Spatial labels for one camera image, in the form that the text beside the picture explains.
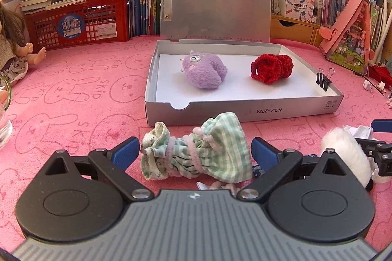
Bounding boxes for wooden drawer unit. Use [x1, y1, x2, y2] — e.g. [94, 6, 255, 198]
[270, 14, 325, 46]

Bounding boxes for red knitted hat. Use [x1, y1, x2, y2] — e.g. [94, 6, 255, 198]
[250, 54, 294, 85]

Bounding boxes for white plastic pipes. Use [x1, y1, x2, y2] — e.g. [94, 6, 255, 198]
[374, 0, 392, 65]

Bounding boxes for grey cardboard box with lid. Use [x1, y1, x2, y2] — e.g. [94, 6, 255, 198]
[145, 0, 344, 127]

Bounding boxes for black binder clip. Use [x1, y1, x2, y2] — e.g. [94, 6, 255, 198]
[315, 67, 334, 92]

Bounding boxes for red yarn bundle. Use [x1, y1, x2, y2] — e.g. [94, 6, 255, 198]
[369, 63, 392, 89]

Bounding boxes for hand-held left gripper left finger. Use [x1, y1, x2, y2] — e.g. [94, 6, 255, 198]
[44, 136, 155, 203]

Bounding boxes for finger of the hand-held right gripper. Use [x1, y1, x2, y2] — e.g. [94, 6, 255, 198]
[371, 119, 392, 134]
[355, 138, 392, 158]

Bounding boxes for green checked doll dress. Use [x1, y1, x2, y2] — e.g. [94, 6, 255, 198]
[140, 112, 253, 183]

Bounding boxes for red plastic crate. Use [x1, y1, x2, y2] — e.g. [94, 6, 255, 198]
[24, 0, 130, 51]

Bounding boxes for purple plush toy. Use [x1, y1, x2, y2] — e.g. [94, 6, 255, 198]
[180, 50, 228, 90]

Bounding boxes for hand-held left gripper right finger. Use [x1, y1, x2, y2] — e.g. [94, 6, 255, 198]
[237, 137, 349, 203]

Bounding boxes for white fluffy ball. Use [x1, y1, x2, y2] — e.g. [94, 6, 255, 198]
[320, 127, 372, 188]

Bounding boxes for pink bunny print blanket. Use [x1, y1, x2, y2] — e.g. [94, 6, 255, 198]
[0, 34, 392, 253]

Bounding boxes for long-haired doll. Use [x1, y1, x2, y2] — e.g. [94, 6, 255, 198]
[0, 0, 46, 87]

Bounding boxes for white printed carton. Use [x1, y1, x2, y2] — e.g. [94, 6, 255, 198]
[279, 0, 316, 23]

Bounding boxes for small patterned cloth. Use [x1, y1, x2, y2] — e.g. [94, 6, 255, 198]
[196, 165, 264, 197]

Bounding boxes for white paper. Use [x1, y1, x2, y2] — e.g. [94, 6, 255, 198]
[342, 124, 373, 140]

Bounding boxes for clear glass jar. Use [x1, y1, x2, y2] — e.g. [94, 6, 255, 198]
[0, 108, 13, 149]

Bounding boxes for pink house-shaped toy case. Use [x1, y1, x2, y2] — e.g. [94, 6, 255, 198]
[318, 0, 378, 76]

